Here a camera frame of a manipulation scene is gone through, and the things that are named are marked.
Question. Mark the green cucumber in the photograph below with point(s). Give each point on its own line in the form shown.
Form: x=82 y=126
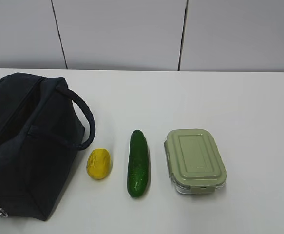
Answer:
x=138 y=165

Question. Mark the yellow lemon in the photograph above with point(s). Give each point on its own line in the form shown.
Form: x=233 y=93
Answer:
x=99 y=164

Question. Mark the green lidded food container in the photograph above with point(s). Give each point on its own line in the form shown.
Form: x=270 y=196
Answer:
x=194 y=163

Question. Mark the dark navy lunch bag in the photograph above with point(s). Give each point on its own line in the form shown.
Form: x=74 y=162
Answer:
x=43 y=125

